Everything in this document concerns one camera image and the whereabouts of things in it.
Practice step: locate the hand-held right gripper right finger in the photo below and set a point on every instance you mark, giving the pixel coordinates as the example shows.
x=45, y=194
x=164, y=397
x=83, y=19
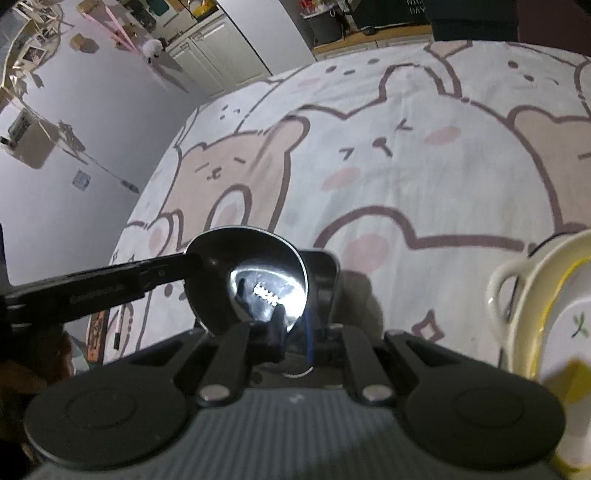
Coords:
x=310, y=339

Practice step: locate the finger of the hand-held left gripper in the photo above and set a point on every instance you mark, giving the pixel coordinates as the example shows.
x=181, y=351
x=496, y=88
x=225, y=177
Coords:
x=124, y=281

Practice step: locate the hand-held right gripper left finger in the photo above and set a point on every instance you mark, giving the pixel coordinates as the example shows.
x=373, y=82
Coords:
x=277, y=341

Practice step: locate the steel oval bowl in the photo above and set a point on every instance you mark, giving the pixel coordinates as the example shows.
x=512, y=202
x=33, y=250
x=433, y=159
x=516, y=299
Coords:
x=221, y=258

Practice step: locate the floral bowl yellow rim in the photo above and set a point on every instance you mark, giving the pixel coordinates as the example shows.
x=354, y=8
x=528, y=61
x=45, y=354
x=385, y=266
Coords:
x=572, y=350

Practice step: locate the person's left hand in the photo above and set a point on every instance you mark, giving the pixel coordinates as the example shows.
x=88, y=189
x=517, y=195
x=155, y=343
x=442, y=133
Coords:
x=27, y=378

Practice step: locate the bear printed tablecloth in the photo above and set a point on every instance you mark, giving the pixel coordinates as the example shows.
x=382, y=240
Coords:
x=415, y=184

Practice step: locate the white plush toy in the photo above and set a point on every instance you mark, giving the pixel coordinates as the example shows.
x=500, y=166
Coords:
x=152, y=48

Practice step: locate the white kitchen base cabinets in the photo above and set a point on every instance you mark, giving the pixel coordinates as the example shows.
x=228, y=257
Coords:
x=217, y=50

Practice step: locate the pink ribbon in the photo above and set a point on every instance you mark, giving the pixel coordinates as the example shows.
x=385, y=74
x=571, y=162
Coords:
x=115, y=21

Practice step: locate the yellow pot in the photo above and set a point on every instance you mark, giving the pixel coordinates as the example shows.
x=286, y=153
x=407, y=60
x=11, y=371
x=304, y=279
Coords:
x=203, y=7

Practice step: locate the low wooden-top drawer cabinet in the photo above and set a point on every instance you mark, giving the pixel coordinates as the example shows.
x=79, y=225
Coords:
x=351, y=46

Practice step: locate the small black mouse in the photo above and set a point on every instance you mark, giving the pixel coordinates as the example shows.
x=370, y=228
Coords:
x=369, y=31

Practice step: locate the grey bucket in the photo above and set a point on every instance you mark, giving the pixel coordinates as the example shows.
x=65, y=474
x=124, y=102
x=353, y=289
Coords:
x=328, y=25

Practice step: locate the dark blue chair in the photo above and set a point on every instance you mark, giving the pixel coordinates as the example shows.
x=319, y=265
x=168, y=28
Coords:
x=471, y=18

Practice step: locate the wall socket plate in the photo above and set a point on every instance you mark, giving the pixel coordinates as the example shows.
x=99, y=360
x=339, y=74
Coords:
x=82, y=179

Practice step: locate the wooden wall decoration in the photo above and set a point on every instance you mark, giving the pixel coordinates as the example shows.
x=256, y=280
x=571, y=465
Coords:
x=32, y=41

